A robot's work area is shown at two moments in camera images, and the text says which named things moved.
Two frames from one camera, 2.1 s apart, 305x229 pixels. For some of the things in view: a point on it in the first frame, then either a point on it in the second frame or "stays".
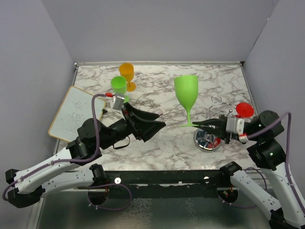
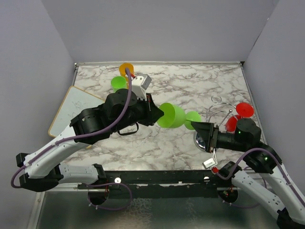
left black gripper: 142,129 → 156,112
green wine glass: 119,86 stays
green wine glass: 186,88 → 174,116
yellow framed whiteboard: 75,108 stays
